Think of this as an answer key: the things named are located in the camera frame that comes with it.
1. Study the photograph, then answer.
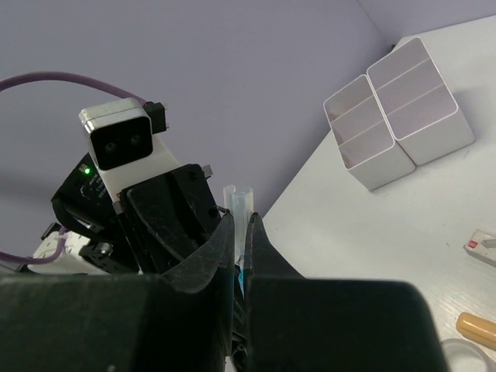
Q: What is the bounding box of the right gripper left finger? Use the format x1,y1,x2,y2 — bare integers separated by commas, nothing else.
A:
1,214,235,371

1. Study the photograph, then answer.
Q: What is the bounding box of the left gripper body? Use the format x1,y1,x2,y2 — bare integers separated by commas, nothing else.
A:
119,164,221,274

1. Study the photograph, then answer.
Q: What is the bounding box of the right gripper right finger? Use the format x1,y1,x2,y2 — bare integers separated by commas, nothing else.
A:
244,214,448,371

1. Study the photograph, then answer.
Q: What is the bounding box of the blue pen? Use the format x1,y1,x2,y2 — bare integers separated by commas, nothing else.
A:
223,185,254,295

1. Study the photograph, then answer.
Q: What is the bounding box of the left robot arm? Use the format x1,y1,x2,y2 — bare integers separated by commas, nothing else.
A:
42,154,221,274

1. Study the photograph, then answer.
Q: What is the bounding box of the clear tape roll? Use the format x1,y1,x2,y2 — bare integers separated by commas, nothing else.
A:
441,338,495,372

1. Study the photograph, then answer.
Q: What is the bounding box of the orange pink highlighter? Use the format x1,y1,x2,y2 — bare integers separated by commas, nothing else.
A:
456,312,495,349

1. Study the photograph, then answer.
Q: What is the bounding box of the white organizer left box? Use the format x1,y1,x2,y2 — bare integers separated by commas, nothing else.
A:
323,74,416,191

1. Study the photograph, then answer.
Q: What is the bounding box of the white organizer box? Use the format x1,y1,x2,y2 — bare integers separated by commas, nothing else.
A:
323,74,416,191
367,37,475,166

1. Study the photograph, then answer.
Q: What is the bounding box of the white eraser box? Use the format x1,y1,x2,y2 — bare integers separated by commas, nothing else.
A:
463,229,496,267

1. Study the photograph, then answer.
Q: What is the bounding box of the white organizer right box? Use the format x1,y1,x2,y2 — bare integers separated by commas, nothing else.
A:
367,37,475,166

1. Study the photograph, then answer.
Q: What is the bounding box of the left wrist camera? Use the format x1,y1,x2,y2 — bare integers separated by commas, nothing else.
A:
79,98,181,204

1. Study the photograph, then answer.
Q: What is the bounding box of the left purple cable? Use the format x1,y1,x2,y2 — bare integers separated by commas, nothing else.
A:
0,71,148,268

